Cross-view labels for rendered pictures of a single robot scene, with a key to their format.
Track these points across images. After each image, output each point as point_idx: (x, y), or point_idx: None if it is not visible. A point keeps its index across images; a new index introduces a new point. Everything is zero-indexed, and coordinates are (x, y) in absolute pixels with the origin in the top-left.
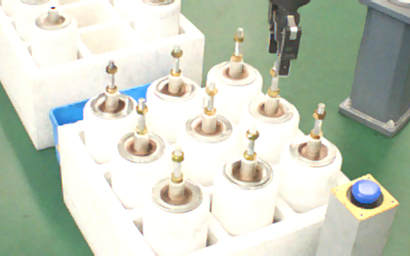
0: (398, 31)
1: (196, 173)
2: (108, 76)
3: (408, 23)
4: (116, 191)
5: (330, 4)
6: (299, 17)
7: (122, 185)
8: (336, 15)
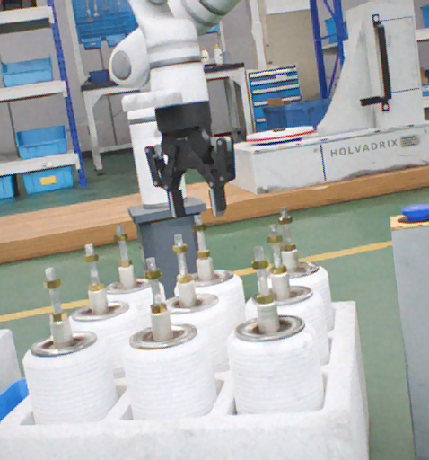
0: (188, 229)
1: (214, 356)
2: (53, 296)
3: (196, 212)
4: (166, 415)
5: (27, 327)
6: None
7: (179, 390)
8: (45, 329)
